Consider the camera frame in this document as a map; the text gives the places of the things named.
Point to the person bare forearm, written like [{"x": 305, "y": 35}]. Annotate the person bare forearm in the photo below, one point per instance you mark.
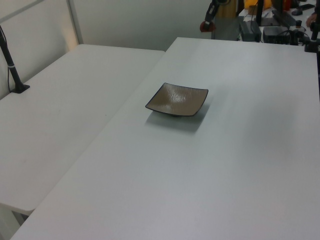
[{"x": 313, "y": 19}]

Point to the black computer keyboard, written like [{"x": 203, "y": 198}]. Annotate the black computer keyboard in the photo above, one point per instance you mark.
[{"x": 283, "y": 17}]

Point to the black electronics box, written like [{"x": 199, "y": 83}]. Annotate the black electronics box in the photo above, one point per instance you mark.
[
  {"x": 277, "y": 35},
  {"x": 250, "y": 31}
]

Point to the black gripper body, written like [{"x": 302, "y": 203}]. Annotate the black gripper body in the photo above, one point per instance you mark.
[{"x": 215, "y": 4}]

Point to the black computer mouse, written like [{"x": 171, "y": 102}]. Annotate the black computer mouse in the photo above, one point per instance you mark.
[{"x": 297, "y": 12}]

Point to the black clamp camera mount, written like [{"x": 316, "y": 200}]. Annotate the black clamp camera mount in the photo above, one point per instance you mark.
[{"x": 313, "y": 45}]

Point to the black camera stand pole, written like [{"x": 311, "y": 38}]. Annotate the black camera stand pole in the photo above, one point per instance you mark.
[{"x": 12, "y": 72}]

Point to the black monitor stand pole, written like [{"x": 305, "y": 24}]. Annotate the black monitor stand pole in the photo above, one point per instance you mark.
[{"x": 258, "y": 12}]

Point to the yellow object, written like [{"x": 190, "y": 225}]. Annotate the yellow object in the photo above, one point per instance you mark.
[{"x": 250, "y": 3}]

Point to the square brown ceramic plate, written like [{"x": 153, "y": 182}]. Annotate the square brown ceramic plate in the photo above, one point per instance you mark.
[{"x": 175, "y": 100}]

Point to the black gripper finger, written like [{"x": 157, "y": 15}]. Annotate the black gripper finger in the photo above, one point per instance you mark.
[
  {"x": 209, "y": 16},
  {"x": 214, "y": 27}
]

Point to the small round brown food item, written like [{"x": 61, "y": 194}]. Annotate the small round brown food item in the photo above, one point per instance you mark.
[{"x": 207, "y": 27}]

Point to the black smartphone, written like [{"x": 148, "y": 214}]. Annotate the black smartphone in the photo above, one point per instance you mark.
[{"x": 307, "y": 6}]

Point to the grey metal partition post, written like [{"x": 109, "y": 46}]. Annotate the grey metal partition post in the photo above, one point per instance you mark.
[{"x": 75, "y": 22}]

